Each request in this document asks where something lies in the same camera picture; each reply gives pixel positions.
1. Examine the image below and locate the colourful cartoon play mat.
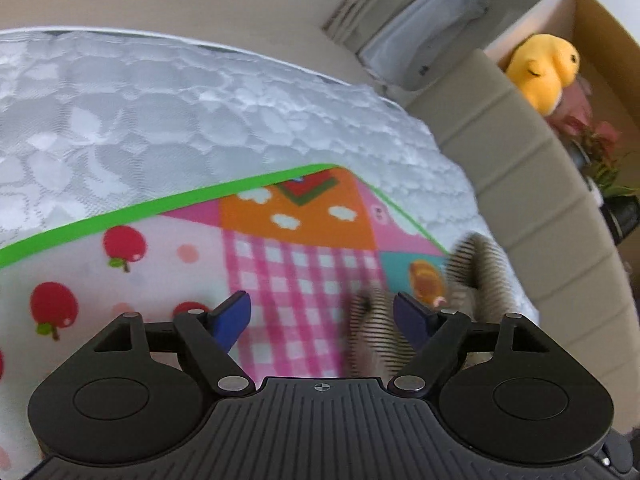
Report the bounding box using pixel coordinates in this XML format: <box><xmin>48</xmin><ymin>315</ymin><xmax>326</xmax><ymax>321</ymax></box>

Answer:
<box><xmin>1</xmin><ymin>166</ymin><xmax>446</xmax><ymax>479</ymax></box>

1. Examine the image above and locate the cardboard box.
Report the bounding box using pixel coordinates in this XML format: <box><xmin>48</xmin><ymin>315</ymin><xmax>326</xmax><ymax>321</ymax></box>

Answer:
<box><xmin>485</xmin><ymin>0</ymin><xmax>639</xmax><ymax>152</ymax></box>

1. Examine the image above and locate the beige padded headboard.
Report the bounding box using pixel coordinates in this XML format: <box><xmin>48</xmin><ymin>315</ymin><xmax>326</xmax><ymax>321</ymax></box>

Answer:
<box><xmin>408</xmin><ymin>50</ymin><xmax>639</xmax><ymax>434</ymax></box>

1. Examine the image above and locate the pink flower plant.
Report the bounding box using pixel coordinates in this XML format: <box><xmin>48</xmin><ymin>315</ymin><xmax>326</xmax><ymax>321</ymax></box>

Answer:
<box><xmin>560</xmin><ymin>116</ymin><xmax>639</xmax><ymax>198</ymax></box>

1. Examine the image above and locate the grey sheer curtain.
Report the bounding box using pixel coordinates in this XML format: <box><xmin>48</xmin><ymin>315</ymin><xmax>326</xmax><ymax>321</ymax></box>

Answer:
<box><xmin>358</xmin><ymin>0</ymin><xmax>489</xmax><ymax>91</ymax></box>

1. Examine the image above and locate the black white striped garment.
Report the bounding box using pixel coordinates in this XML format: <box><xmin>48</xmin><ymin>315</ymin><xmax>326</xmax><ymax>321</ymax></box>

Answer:
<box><xmin>347</xmin><ymin>233</ymin><xmax>518</xmax><ymax>382</ymax></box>

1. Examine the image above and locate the yellow plush toy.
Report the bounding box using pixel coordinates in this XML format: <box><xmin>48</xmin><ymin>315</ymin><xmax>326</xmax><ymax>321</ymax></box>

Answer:
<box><xmin>506</xmin><ymin>34</ymin><xmax>580</xmax><ymax>117</ymax></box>

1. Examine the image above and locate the white quilted mattress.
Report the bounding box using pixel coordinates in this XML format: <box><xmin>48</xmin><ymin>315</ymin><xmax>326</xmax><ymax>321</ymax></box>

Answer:
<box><xmin>1</xmin><ymin>30</ymin><xmax>489</xmax><ymax>281</ymax></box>

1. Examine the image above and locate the beige pleated curtain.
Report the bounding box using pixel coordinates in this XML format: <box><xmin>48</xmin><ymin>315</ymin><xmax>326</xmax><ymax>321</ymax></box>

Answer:
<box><xmin>322</xmin><ymin>0</ymin><xmax>482</xmax><ymax>53</ymax></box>

